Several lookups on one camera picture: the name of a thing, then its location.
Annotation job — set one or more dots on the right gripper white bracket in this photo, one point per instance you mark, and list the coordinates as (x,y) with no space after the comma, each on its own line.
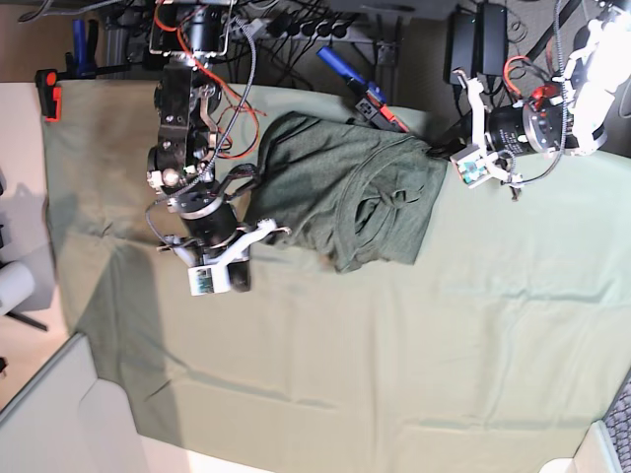
(224,267)

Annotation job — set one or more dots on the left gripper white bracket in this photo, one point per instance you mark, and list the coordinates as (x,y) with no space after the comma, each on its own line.
(475,162)

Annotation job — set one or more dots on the green T-shirt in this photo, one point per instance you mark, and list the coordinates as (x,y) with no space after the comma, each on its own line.
(351,193)

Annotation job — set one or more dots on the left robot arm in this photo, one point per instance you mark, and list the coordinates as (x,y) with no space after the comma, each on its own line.
(520,144)

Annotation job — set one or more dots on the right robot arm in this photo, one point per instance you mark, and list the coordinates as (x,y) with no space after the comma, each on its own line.
(197,111)

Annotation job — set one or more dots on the blue and red clamp tool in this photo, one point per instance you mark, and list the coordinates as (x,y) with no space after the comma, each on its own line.
(371,101)

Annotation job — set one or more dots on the black power adapter brick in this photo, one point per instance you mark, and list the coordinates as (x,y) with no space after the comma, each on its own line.
(461,46)

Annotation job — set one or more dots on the white cylindrical bottle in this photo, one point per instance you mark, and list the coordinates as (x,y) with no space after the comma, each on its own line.
(17,284)

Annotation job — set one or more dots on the light green table cloth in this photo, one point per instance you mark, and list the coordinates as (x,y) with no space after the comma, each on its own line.
(493,352)

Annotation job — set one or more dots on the white bin corner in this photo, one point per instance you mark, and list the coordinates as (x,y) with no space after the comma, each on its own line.
(67,419)

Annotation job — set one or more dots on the orange black clamp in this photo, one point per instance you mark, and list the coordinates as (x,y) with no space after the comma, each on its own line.
(49,94)

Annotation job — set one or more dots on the aluminium frame leg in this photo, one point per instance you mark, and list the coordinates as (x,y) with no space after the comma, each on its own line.
(387,33)

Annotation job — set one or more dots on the blue handled clamp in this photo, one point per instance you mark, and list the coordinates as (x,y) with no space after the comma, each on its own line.
(81,63)

